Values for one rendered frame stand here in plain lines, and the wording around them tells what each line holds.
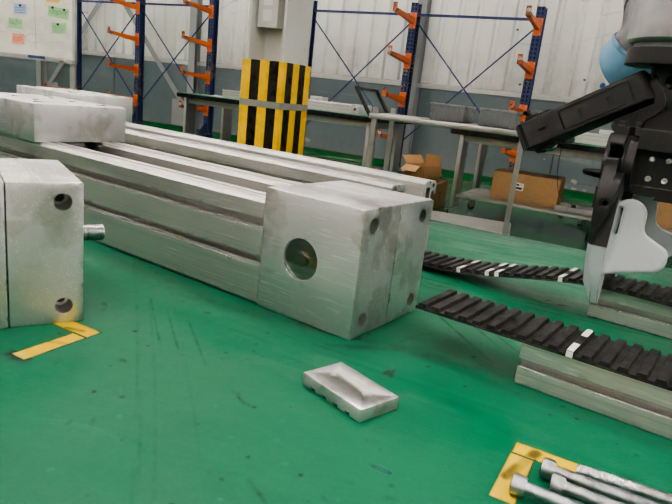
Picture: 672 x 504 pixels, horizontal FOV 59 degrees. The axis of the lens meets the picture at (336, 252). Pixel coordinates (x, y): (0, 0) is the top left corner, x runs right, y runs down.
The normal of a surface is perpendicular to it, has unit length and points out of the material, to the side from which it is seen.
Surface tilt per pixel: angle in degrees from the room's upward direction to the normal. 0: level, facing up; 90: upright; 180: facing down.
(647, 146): 91
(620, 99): 89
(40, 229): 90
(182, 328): 0
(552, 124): 89
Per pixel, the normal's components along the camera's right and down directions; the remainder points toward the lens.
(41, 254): 0.54, 0.27
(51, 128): 0.81, 0.23
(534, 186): -0.44, 0.17
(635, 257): -0.55, -0.02
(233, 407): 0.11, -0.96
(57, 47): -0.16, 0.23
